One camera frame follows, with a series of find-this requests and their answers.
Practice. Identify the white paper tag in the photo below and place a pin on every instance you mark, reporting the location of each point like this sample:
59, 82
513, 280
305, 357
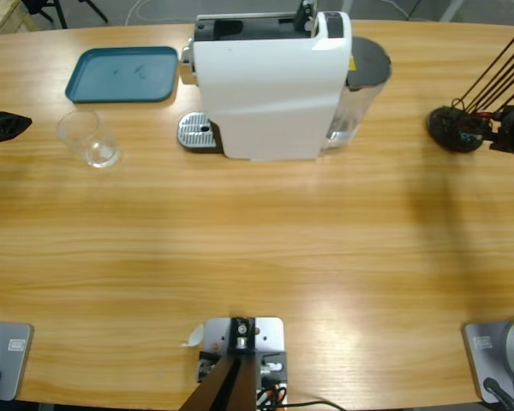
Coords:
195, 336

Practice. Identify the white capsule coffee machine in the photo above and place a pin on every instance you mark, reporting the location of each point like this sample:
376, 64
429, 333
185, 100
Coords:
265, 94

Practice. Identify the white block with dark post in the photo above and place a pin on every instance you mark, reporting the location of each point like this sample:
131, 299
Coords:
265, 334

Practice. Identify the black capsule holder with rods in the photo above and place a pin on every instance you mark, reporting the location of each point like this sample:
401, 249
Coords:
439, 124

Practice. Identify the clear water tank dark lid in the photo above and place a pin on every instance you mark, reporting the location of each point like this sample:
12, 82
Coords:
368, 60

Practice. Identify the teal plastic tray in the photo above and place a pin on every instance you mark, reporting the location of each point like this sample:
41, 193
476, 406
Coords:
120, 75

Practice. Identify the clear glass cup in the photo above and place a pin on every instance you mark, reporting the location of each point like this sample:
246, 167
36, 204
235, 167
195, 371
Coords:
103, 154

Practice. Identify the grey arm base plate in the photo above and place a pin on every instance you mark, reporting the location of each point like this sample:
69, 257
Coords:
4, 355
484, 342

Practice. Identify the metal drip tray grille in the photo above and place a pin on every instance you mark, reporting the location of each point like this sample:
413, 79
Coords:
193, 130

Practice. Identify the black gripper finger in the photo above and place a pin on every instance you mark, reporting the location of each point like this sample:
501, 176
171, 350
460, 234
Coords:
4, 126
486, 138
492, 118

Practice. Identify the black stand legs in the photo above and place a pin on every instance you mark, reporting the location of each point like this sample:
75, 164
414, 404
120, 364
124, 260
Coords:
59, 10

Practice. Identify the blue coffee capsule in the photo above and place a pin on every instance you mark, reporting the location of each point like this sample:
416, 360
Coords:
469, 137

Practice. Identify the light wooden crate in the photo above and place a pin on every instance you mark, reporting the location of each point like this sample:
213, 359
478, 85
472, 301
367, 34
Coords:
0, 17

